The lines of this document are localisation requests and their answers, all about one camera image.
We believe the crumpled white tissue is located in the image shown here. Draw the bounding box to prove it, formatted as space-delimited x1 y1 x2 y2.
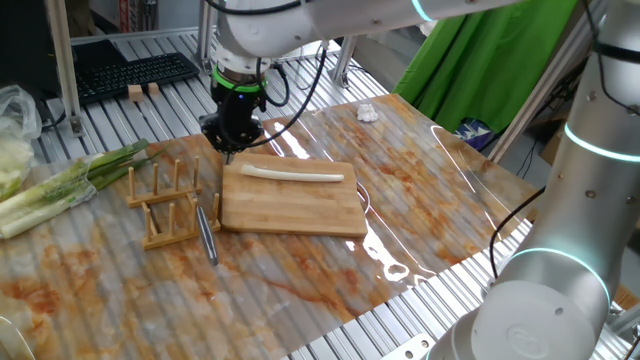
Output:
356 103 380 124

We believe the green cloth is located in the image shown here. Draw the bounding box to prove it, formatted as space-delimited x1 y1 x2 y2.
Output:
392 0 579 135

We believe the wooden cutting board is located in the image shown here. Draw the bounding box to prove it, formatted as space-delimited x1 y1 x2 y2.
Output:
220 152 373 239

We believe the thin black cable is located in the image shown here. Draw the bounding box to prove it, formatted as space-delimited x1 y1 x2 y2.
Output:
488 185 546 281

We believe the clear bag with cabbage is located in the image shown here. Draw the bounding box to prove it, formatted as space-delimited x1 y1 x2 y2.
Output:
0 84 44 201

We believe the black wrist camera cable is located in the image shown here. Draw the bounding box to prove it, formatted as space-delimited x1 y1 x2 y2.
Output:
204 0 329 150

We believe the blue patterned bag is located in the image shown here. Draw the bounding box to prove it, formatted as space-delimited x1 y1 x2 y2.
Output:
452 118 494 151

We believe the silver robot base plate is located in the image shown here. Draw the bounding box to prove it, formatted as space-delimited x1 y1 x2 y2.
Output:
379 332 436 360

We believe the marble pattern plastic mat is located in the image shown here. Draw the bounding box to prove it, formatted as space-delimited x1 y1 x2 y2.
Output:
0 93 539 360

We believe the green scallion bunch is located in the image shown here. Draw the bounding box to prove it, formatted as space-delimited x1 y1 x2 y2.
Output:
0 138 166 240

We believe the aluminium frame post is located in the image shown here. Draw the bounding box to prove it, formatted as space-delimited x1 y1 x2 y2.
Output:
329 35 359 89
487 0 611 164
45 0 85 137
196 0 217 71

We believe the black monitor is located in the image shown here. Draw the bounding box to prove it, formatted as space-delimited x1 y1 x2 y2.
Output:
0 0 64 99

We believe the wooden peg rack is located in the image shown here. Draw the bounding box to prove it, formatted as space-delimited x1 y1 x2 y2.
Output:
124 155 222 251

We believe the steel cleaver knife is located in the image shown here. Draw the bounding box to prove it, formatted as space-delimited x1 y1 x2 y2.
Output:
191 192 220 267

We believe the white scallion stalk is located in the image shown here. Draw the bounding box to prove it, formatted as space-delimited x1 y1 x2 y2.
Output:
240 163 346 183

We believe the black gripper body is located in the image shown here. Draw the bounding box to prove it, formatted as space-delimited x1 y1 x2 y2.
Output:
199 88 267 155

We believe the black keyboard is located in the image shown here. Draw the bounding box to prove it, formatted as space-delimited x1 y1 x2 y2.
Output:
74 52 201 105

